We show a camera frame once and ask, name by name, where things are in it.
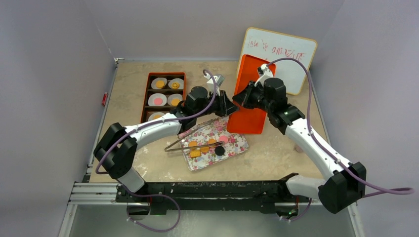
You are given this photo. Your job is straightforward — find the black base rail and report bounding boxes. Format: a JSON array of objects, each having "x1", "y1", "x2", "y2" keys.
[{"x1": 116, "y1": 173, "x2": 308, "y2": 216}]

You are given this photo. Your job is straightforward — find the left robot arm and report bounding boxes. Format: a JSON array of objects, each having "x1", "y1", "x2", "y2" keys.
[{"x1": 93, "y1": 86, "x2": 239, "y2": 202}]

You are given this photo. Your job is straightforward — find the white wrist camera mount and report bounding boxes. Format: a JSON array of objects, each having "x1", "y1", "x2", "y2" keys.
[{"x1": 255, "y1": 64, "x2": 274, "y2": 86}]

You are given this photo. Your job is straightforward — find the orange box lid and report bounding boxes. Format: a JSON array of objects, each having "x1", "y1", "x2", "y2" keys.
[{"x1": 226, "y1": 54, "x2": 269, "y2": 134}]

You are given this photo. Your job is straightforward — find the white paper cup back left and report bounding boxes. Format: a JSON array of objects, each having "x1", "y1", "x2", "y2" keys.
[{"x1": 151, "y1": 78, "x2": 167, "y2": 89}]

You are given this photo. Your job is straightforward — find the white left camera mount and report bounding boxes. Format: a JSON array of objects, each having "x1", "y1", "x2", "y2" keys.
[{"x1": 204, "y1": 72, "x2": 224, "y2": 96}]

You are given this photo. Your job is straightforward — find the pink round cookie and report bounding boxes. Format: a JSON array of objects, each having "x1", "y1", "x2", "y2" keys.
[
  {"x1": 219, "y1": 135, "x2": 229, "y2": 144},
  {"x1": 153, "y1": 97, "x2": 164, "y2": 106}
]

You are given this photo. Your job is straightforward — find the round orange cookie top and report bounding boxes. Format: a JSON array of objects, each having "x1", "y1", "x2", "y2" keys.
[{"x1": 156, "y1": 80, "x2": 166, "y2": 89}]

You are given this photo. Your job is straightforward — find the metal serving tongs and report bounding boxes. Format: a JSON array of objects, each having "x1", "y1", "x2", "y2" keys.
[{"x1": 164, "y1": 118, "x2": 225, "y2": 153}]

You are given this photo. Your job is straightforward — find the flower shaped yellow cookie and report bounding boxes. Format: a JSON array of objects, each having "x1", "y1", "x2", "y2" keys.
[{"x1": 170, "y1": 81, "x2": 180, "y2": 89}]

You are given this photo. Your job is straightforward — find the white paper cup middle left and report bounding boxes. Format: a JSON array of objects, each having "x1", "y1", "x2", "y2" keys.
[{"x1": 147, "y1": 93, "x2": 167, "y2": 107}]

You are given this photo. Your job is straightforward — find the white paper cup front left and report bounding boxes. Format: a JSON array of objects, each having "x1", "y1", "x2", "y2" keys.
[{"x1": 148, "y1": 112, "x2": 165, "y2": 121}]

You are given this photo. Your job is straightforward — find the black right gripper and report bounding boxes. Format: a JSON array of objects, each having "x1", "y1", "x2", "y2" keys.
[{"x1": 232, "y1": 81, "x2": 273, "y2": 114}]

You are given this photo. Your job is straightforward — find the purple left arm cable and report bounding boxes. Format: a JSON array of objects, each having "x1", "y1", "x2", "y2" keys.
[{"x1": 95, "y1": 69, "x2": 220, "y2": 234}]

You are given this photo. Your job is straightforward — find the red wall clip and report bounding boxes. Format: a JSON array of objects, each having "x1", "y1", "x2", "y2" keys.
[{"x1": 101, "y1": 92, "x2": 108, "y2": 107}]

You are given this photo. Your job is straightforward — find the floral serving tray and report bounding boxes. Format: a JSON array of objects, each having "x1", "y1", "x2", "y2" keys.
[{"x1": 178, "y1": 118, "x2": 249, "y2": 171}]

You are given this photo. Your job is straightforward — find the white paper cup back right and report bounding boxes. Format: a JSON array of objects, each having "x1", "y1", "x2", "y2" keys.
[{"x1": 168, "y1": 78, "x2": 184, "y2": 90}]

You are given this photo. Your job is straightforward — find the square orange biscuit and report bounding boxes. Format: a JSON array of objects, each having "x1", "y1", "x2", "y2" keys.
[{"x1": 189, "y1": 150, "x2": 201, "y2": 158}]

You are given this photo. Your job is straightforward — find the pink eraser cap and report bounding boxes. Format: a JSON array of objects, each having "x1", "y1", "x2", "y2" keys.
[{"x1": 294, "y1": 145, "x2": 303, "y2": 153}]

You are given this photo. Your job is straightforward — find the white paper cup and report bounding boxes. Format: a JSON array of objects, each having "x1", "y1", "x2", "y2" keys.
[
  {"x1": 148, "y1": 112, "x2": 165, "y2": 121},
  {"x1": 167, "y1": 94, "x2": 183, "y2": 106},
  {"x1": 151, "y1": 78, "x2": 167, "y2": 89},
  {"x1": 147, "y1": 93, "x2": 167, "y2": 107},
  {"x1": 168, "y1": 78, "x2": 184, "y2": 90}
]

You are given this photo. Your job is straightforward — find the black round cookie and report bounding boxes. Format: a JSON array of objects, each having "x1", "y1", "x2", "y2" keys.
[{"x1": 214, "y1": 146, "x2": 225, "y2": 156}]

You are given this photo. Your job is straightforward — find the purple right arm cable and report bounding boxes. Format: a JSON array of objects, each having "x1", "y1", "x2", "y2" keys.
[{"x1": 265, "y1": 57, "x2": 415, "y2": 198}]

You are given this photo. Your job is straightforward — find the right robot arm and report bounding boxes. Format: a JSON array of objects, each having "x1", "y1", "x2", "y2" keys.
[{"x1": 233, "y1": 78, "x2": 366, "y2": 214}]

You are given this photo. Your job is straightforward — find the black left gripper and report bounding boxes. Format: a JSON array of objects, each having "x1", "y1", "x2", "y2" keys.
[{"x1": 195, "y1": 90, "x2": 239, "y2": 119}]

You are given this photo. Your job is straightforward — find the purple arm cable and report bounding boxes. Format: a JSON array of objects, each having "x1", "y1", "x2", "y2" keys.
[
  {"x1": 95, "y1": 69, "x2": 220, "y2": 234},
  {"x1": 265, "y1": 57, "x2": 415, "y2": 198}
]

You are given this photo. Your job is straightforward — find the orange cookie box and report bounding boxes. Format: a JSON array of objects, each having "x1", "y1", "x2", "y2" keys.
[{"x1": 140, "y1": 72, "x2": 186, "y2": 122}]

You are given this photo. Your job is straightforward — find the white paper cup middle right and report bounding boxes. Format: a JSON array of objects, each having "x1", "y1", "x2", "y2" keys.
[{"x1": 167, "y1": 94, "x2": 183, "y2": 106}]

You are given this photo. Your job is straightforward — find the round orange cookie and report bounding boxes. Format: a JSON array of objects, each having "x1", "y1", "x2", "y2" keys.
[
  {"x1": 188, "y1": 141, "x2": 197, "y2": 147},
  {"x1": 156, "y1": 80, "x2": 166, "y2": 89}
]

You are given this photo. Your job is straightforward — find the white dry-erase board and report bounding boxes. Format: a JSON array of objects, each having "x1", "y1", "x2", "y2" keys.
[{"x1": 238, "y1": 27, "x2": 318, "y2": 95}]

